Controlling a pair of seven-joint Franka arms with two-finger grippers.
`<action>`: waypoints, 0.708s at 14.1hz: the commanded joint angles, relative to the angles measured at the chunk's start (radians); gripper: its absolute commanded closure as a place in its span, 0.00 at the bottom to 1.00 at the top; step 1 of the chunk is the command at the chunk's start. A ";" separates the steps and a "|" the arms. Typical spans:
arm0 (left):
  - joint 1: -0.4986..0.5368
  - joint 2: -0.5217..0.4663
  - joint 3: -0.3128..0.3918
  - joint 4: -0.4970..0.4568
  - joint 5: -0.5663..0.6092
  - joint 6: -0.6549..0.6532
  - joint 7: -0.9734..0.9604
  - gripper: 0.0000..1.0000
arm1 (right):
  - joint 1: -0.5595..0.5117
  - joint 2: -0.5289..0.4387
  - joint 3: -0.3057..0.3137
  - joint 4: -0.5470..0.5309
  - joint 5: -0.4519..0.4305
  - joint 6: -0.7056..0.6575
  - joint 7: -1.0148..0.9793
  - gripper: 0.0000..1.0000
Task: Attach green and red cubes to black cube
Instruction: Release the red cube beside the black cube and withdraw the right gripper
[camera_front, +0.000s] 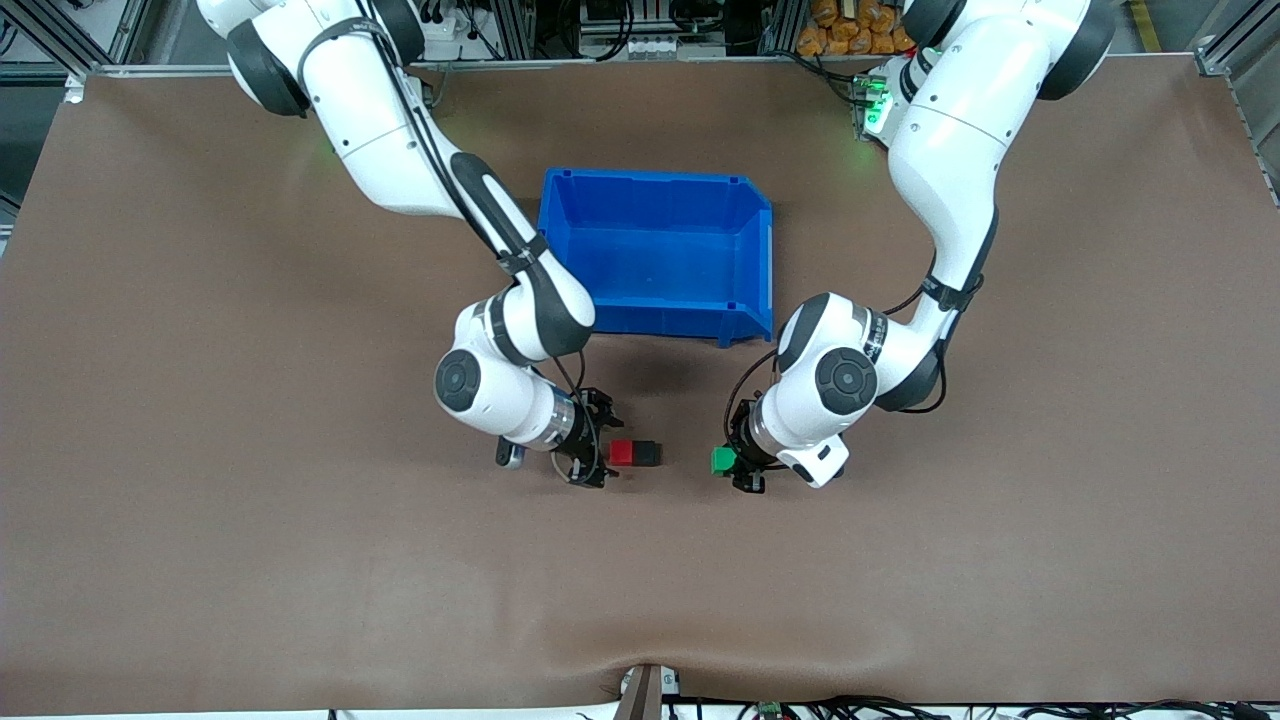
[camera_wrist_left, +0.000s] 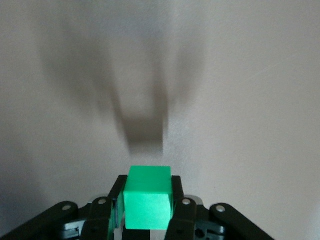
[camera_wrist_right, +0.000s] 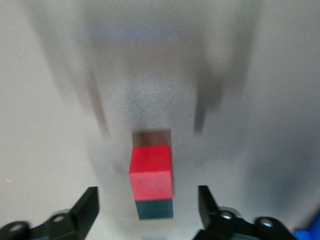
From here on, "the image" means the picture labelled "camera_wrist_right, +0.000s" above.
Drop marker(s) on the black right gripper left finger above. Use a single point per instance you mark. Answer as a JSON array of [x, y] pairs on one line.
[[65, 225]]

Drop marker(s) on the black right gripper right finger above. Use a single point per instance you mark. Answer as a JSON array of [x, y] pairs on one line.
[[225, 222]]

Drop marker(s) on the black cube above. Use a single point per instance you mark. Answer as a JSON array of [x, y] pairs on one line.
[[155, 209]]

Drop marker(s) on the red cube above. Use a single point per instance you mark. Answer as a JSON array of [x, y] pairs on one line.
[[151, 172]]

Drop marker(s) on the blue plastic storage bin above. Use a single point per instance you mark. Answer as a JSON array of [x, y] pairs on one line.
[[308, 231]]

